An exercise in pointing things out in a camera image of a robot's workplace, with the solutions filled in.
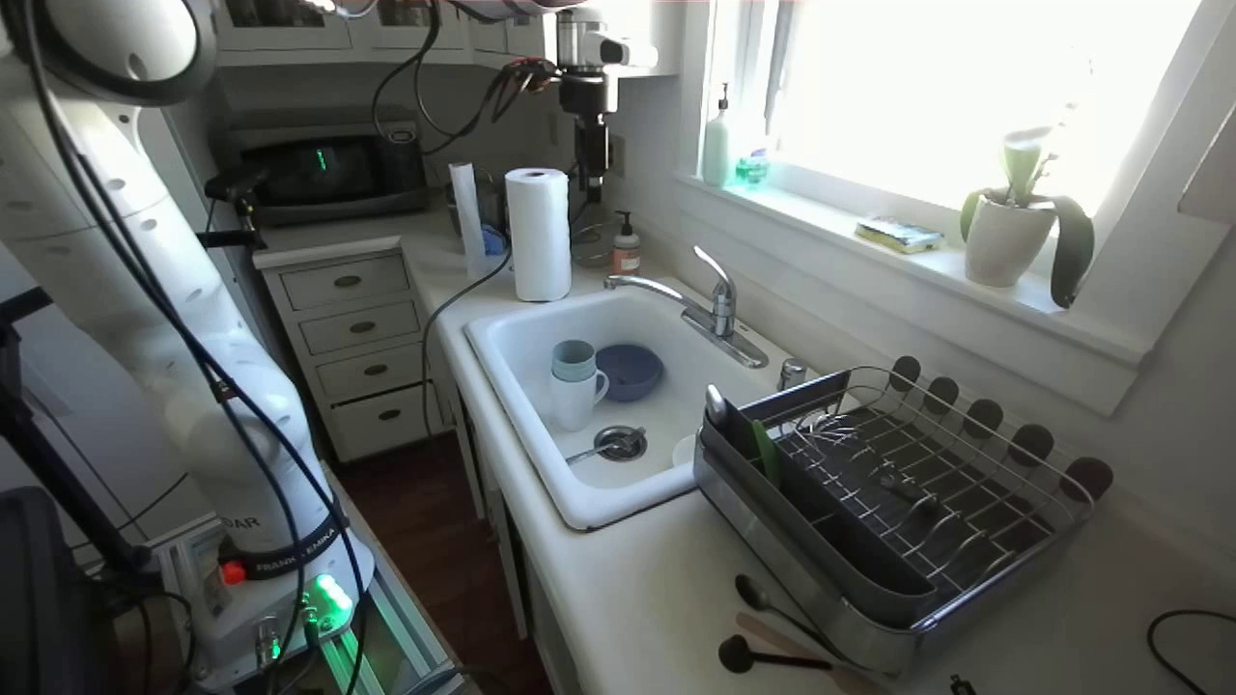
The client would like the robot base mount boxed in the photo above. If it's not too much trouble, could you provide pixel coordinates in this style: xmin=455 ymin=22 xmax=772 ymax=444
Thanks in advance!
xmin=148 ymin=505 xmax=467 ymax=695

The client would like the grey wire dish rack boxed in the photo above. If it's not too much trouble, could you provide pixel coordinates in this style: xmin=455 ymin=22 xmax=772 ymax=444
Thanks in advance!
xmin=691 ymin=357 xmax=1117 ymax=673

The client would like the white framed window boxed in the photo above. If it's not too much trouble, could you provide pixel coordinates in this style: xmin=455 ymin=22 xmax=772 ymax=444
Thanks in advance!
xmin=681 ymin=0 xmax=1236 ymax=371

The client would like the thin black cable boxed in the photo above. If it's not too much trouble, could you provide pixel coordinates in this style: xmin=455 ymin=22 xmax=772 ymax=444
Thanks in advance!
xmin=1142 ymin=607 xmax=1236 ymax=695

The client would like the blue plate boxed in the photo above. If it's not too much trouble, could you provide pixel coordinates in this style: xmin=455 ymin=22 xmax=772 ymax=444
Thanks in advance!
xmin=591 ymin=340 xmax=670 ymax=407

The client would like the white ceramic sink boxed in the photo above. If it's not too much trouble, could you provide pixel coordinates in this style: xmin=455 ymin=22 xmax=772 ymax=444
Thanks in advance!
xmin=459 ymin=273 xmax=826 ymax=537

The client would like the pale green dish soap bottle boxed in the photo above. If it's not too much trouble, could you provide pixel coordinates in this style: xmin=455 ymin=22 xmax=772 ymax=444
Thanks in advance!
xmin=697 ymin=82 xmax=733 ymax=188

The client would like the teal cup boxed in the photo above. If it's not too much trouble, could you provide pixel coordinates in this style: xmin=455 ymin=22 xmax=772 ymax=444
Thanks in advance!
xmin=552 ymin=335 xmax=597 ymax=386

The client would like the potted plant in white pot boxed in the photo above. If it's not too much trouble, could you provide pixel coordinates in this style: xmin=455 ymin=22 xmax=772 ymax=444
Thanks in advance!
xmin=959 ymin=122 xmax=1100 ymax=314

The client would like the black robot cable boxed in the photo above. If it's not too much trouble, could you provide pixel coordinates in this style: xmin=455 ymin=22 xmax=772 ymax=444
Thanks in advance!
xmin=418 ymin=252 xmax=518 ymax=440

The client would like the white drawer cabinet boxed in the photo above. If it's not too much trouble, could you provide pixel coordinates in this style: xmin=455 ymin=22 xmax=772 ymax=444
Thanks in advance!
xmin=256 ymin=234 xmax=455 ymax=465

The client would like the wooden utensil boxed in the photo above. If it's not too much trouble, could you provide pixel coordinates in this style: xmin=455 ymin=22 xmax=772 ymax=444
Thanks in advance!
xmin=733 ymin=615 xmax=893 ymax=695

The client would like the black microwave oven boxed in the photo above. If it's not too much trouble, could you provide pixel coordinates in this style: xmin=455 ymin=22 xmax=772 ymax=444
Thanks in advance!
xmin=208 ymin=121 xmax=441 ymax=232

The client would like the black metal stand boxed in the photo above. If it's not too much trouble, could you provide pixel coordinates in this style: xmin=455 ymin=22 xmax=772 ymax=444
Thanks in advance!
xmin=0 ymin=286 xmax=166 ymax=596

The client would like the white mug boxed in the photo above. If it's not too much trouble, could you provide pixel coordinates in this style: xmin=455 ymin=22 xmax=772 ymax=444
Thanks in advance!
xmin=547 ymin=364 xmax=615 ymax=438

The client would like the black spoon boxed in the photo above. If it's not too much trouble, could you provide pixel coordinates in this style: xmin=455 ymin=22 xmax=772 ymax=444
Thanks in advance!
xmin=715 ymin=635 xmax=843 ymax=680

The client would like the metal sink drain strainer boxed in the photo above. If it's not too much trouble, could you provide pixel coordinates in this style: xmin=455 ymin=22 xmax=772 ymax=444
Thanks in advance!
xmin=591 ymin=422 xmax=654 ymax=465

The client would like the green yellow sponge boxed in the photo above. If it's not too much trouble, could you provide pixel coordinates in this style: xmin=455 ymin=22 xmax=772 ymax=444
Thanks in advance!
xmin=853 ymin=215 xmax=942 ymax=259

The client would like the white cylindrical tube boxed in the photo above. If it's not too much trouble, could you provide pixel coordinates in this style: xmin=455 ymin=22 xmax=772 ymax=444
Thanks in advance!
xmin=442 ymin=160 xmax=489 ymax=279

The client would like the green item in rack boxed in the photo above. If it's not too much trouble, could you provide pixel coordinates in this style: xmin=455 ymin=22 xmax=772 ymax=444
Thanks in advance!
xmin=726 ymin=398 xmax=784 ymax=481

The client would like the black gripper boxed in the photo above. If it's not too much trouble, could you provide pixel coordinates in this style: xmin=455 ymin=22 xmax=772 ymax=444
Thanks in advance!
xmin=554 ymin=71 xmax=619 ymax=200

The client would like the small teal object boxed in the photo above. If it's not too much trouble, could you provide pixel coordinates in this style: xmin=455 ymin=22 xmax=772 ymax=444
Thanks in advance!
xmin=730 ymin=142 xmax=777 ymax=188

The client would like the white paper towel roll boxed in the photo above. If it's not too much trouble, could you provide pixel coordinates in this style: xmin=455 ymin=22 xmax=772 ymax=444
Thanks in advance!
xmin=503 ymin=163 xmax=574 ymax=305

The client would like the brown pump soap bottle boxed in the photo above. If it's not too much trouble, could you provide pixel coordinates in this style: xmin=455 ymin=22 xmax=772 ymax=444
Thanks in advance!
xmin=610 ymin=209 xmax=645 ymax=279

